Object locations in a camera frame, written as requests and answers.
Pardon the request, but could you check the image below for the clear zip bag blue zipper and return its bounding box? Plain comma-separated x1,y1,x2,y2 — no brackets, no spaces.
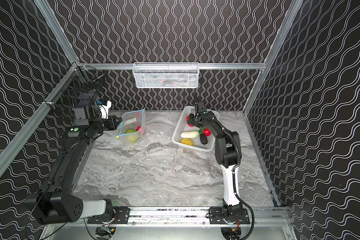
117,109,146,146

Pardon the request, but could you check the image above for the green toy cabbage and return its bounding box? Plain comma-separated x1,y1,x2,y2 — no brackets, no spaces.
125,129,141,143

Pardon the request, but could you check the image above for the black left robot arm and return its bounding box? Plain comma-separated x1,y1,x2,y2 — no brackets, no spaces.
25,103,122,225

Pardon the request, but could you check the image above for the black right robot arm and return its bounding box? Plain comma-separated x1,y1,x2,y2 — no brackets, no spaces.
187,102,243,224

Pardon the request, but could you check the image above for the red toy pomegranate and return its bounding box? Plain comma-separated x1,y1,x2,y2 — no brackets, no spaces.
186,116,194,127

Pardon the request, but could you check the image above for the white plastic perforated basket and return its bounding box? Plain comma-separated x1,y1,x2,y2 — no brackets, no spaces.
172,106,216,152

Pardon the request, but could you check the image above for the pale green toy cucumber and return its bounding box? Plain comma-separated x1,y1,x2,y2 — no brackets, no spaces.
181,131,200,139

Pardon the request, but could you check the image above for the dark green toy avocado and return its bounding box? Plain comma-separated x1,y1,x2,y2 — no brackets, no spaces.
199,134,208,145

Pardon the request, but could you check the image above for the yellow toy potato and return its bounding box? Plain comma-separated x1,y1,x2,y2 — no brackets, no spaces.
180,138,194,146

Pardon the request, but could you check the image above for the aluminium back horizontal bar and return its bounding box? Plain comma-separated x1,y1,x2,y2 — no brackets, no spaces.
81,63,266,71

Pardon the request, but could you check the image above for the aluminium left side bar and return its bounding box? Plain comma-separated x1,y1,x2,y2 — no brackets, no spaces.
0,63,79,178

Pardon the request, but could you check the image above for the black wire wall basket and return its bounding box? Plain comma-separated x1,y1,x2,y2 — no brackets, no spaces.
50,66,105,121

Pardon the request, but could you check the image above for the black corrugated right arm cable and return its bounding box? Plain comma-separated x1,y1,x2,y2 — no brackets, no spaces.
221,128,256,240

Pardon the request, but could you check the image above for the white mesh wall basket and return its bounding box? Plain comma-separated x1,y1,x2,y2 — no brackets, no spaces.
133,67,200,89

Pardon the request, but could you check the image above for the aluminium frame corner post left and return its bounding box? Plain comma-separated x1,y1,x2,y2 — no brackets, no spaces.
34,0,79,64

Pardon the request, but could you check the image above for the aluminium frame corner post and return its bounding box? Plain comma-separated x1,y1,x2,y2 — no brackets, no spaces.
243,0,304,115
34,0,79,64

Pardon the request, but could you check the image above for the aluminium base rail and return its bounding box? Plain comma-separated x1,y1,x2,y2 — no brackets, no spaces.
47,205,292,229

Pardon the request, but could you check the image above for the aluminium frame corner post right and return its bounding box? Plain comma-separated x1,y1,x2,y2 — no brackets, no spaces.
243,0,304,115

